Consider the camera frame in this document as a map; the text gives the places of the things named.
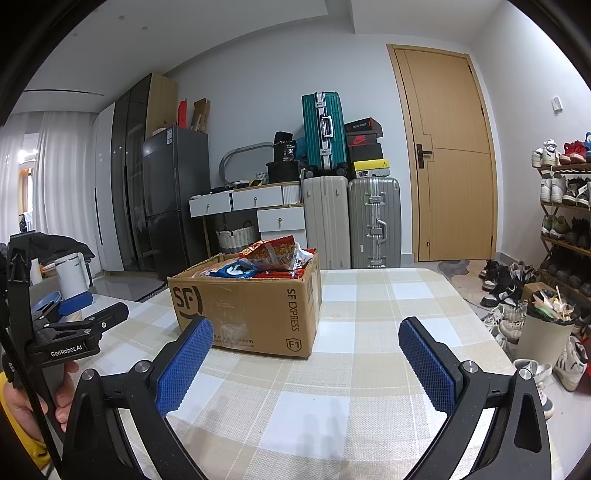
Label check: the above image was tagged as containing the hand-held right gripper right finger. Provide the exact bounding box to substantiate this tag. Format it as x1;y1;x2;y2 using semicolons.
398;316;550;480

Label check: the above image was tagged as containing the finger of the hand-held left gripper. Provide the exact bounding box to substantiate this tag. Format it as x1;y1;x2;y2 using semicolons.
45;302;130;343
30;292;94;325

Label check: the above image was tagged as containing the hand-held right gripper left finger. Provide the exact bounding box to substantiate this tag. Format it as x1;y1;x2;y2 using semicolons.
61;315;215;480

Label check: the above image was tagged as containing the brown cardboard box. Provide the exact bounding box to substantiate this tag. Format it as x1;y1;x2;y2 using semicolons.
167;251;322;360

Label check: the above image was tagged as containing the blue cookie packet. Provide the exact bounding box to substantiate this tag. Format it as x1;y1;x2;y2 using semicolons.
210;260;259;279

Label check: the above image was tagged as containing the red cookie packet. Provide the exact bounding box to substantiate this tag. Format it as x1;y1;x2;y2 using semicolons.
254;269;308;280

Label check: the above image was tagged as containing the orange noodle packet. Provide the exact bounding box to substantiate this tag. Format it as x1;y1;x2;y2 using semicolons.
239;234;296;271

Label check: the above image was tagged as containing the white red snack packet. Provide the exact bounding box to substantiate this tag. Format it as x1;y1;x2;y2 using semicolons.
291;242;319;271

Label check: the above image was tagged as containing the person's left forearm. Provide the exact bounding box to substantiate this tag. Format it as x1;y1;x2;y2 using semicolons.
0;370;52;468

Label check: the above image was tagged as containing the person's left hand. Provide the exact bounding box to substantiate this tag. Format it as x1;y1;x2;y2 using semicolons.
0;361;80;444

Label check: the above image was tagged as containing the white marble table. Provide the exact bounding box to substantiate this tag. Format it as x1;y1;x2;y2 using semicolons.
60;291;160;370

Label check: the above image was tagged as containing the white kettle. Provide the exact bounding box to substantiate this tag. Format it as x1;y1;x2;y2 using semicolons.
54;252;90;297

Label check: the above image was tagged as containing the blue bowl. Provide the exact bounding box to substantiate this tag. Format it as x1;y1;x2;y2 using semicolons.
34;293;63;319

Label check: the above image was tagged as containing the black cloth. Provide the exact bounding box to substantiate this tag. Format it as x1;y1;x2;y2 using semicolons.
28;232;95;259

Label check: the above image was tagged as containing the beige round floor mat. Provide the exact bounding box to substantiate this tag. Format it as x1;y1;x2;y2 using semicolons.
450;271;497;308

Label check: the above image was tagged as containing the grey irregular floor mat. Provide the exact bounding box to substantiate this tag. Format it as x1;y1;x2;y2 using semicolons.
438;259;472;278

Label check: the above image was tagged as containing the scattered pile of sneakers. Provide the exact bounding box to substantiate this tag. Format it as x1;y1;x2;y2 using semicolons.
478;258;591;421

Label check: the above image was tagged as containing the white trash bin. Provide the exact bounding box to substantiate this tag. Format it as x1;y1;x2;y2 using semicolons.
515;288;581;367

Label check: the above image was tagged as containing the white curtain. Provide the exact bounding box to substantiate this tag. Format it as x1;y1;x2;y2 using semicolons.
0;111;100;287

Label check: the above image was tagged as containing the white wardrobe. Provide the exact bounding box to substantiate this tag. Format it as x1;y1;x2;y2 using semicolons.
90;102;125;273

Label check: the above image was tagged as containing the small cardboard box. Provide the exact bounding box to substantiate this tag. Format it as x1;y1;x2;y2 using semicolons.
522;281;555;302

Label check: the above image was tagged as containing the grey glass cabinet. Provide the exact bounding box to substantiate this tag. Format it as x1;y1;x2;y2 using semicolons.
111;73;178;273

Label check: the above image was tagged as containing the dark grey refrigerator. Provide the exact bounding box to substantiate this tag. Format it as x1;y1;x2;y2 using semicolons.
141;126;211;280

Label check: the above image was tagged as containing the woven laundry basket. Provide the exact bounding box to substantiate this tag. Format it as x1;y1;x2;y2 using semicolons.
216;222;256;254

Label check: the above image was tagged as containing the silver suitcase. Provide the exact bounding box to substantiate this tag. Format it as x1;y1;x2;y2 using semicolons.
347;178;402;269

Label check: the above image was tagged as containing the beige suitcase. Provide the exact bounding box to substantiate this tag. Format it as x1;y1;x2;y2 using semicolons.
302;175;350;270

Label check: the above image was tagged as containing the white drawer desk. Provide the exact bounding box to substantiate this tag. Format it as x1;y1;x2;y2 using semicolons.
189;181;305;259

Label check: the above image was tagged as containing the wooden door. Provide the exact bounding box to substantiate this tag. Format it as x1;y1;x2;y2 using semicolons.
387;44;498;263

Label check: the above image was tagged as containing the yellow black shoe box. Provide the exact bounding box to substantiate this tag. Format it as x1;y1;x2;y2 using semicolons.
353;158;391;181

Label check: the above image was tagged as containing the black storage bin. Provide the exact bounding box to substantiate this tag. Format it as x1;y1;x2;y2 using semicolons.
265;161;301;184

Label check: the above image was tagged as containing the brown cardboard sheet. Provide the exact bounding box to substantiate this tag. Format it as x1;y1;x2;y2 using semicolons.
191;98;211;133

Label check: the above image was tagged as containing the wooden shoe rack with shoes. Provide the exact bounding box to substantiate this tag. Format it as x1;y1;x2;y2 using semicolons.
531;131;591;296

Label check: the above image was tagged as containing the black printed bag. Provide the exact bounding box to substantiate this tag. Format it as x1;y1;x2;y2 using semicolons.
272;131;296;162

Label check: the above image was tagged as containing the teal suitcase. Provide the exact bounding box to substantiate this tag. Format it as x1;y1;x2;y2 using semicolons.
302;92;348;175

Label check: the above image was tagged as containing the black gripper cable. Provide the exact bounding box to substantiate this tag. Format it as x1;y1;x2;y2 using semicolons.
0;316;63;480

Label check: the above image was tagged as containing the silver arched tube frame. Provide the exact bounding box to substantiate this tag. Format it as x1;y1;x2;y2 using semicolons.
219;144;275;185

